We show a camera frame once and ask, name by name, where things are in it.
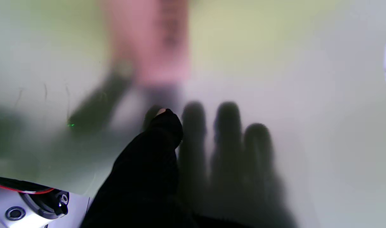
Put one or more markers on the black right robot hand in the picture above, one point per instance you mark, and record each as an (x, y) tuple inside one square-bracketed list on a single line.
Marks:
[(98, 104)]

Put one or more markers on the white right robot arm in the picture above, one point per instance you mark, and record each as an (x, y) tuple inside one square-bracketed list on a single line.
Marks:
[(3, 202)]

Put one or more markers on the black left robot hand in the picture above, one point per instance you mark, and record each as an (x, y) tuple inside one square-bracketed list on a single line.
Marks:
[(142, 177)]

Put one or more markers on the pink paper receipt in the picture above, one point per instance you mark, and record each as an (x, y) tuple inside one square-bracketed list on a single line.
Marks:
[(148, 38)]

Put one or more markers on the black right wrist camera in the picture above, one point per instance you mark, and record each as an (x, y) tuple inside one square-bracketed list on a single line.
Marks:
[(50, 202)]

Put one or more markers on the yellow translucent file folder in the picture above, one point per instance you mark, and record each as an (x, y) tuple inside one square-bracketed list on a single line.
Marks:
[(275, 79)]

